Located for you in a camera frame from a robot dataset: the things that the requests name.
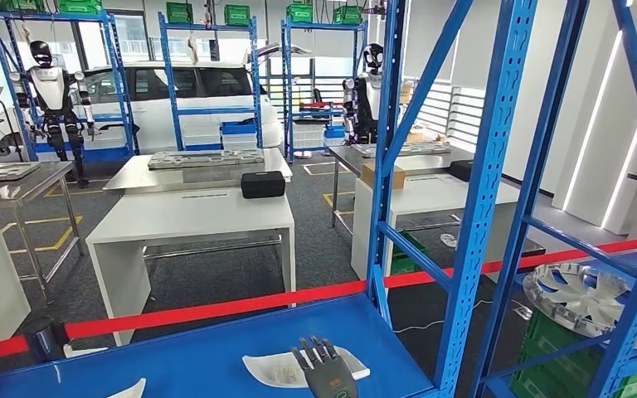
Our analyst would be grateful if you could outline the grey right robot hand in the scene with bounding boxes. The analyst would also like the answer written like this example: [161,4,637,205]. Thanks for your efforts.
[290,336,359,398]

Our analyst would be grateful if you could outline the white curved plastic part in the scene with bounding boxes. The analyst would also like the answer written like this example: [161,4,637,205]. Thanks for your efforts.
[241,346,371,390]
[106,377,147,398]

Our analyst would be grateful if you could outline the red barrier tape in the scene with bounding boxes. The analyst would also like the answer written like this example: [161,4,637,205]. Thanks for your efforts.
[0,235,637,366]

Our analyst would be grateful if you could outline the green plastic crate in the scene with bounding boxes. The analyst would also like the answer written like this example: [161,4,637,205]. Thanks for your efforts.
[56,0,103,15]
[165,2,194,25]
[390,231,427,276]
[0,0,47,13]
[509,310,637,398]
[333,5,362,26]
[286,2,314,23]
[223,4,251,27]

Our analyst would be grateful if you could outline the black case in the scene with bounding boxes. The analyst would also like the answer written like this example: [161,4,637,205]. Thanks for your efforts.
[240,170,287,200]
[449,159,476,182]

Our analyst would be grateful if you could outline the cardboard box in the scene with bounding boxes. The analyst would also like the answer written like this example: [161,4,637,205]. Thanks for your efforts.
[360,162,406,190]

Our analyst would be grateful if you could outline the white storage bin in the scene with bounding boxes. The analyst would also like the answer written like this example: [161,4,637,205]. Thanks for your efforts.
[292,121,327,149]
[221,134,258,150]
[182,121,223,148]

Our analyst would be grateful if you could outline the grey parts tray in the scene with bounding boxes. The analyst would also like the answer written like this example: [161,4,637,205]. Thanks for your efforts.
[148,149,265,170]
[351,141,453,158]
[0,162,42,182]

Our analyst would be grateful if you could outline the white floor plate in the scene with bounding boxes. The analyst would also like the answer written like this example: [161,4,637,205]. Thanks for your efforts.
[62,342,109,359]

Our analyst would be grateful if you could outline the silver wheel hubcap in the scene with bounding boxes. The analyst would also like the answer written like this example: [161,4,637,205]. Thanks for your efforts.
[523,262,637,351]

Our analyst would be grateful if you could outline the white black humanoid robot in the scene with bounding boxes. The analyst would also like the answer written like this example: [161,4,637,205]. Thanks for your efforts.
[343,42,386,145]
[9,40,97,188]

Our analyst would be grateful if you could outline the white window blinds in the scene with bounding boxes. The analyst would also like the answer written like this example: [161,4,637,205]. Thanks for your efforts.
[412,78,488,148]

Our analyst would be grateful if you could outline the white car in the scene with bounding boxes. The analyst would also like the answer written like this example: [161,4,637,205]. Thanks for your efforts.
[0,59,285,162]

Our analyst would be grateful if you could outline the white cable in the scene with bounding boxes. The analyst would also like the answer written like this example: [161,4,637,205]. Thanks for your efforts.
[392,298,520,334]

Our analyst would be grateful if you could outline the black stanchion post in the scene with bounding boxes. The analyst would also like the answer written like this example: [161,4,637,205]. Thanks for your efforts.
[22,315,70,364]

